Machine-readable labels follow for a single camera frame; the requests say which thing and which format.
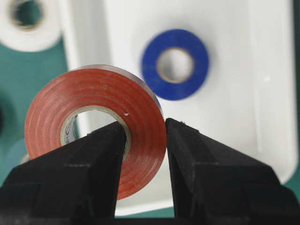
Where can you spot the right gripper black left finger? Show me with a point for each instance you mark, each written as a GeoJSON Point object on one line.
{"type": "Point", "coordinates": [78, 181]}

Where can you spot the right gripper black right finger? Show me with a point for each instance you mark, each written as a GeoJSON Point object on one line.
{"type": "Point", "coordinates": [211, 181]}

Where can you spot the red tape roll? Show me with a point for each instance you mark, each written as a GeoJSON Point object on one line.
{"type": "Point", "coordinates": [107, 89]}

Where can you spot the blue tape roll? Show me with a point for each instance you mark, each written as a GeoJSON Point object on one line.
{"type": "Point", "coordinates": [175, 64]}

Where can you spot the white plastic tray case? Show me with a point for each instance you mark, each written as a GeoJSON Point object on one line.
{"type": "Point", "coordinates": [247, 101]}

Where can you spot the black tape roll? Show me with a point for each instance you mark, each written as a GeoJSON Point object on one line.
{"type": "Point", "coordinates": [1, 120]}

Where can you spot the white tape roll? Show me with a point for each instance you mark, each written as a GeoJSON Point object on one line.
{"type": "Point", "coordinates": [29, 37]}

